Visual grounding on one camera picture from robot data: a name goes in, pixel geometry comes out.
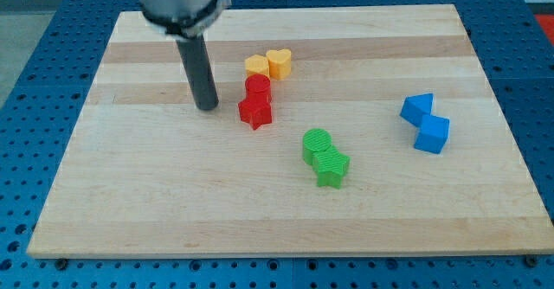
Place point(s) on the blue triangle block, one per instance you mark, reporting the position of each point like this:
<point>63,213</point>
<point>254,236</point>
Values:
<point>415,107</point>

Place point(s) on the green star block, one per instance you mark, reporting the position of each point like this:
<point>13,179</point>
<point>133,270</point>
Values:
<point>330,167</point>

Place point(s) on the red circle block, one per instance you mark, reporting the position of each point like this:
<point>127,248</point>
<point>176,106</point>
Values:
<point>258,86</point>

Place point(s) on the wooden board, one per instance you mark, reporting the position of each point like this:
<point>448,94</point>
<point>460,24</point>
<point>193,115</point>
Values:
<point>147,175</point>

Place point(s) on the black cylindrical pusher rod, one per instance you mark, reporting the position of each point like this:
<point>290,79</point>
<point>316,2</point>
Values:
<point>195,58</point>

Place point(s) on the red star block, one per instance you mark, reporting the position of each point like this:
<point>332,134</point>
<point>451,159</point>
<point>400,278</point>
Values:
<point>255,112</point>

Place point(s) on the blue cube block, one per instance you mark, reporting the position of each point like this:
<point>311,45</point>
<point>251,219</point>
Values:
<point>433,134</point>

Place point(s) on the yellow hexagon block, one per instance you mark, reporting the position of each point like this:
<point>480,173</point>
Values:
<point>256,64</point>

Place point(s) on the green circle block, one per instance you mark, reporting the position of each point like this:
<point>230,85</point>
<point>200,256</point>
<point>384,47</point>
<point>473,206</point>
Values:
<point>315,140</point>

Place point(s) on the yellow heart block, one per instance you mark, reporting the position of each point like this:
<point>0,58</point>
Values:
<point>280,63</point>

